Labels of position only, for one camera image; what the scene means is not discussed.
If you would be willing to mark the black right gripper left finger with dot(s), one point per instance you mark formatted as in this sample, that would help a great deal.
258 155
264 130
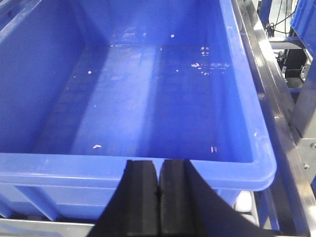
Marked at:
133 208

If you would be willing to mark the upper shelf right blue bin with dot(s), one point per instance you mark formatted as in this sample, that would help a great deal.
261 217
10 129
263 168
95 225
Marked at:
86 85

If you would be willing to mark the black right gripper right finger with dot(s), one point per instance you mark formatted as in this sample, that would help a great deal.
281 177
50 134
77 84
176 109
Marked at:
189 207

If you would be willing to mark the steel shelf side rail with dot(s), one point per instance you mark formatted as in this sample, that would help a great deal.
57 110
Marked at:
288 206

